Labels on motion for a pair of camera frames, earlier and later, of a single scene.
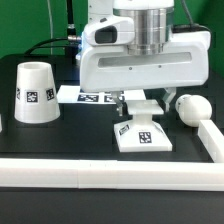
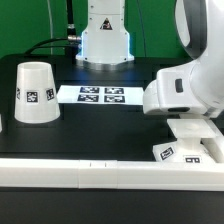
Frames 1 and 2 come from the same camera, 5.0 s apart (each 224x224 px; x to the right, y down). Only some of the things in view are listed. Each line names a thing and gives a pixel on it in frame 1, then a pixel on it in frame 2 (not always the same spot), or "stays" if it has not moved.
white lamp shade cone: [35, 97] stays
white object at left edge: [1, 123] stays
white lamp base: [142, 133] -> [188, 147]
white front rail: [112, 174] stays
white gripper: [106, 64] -> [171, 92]
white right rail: [212, 140] stays
